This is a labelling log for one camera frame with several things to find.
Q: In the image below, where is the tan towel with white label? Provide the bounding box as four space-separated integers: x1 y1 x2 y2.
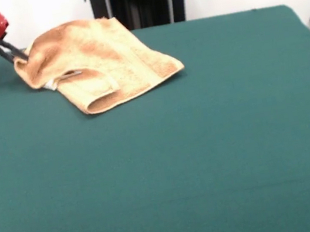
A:
8 4 191 126

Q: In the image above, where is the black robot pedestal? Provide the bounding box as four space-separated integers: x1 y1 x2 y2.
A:
83 0 196 38

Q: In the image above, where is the dark green table cloth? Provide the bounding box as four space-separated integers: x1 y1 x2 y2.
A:
0 0 310 232

